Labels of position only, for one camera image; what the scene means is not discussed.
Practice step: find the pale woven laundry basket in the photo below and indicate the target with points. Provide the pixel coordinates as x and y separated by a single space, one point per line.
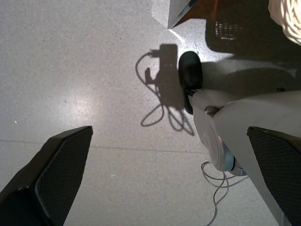
289 21

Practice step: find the black robot foot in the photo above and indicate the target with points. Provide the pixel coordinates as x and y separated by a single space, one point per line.
190 68

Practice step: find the brown basket stand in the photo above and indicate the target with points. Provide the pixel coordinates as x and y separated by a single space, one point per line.
223 9

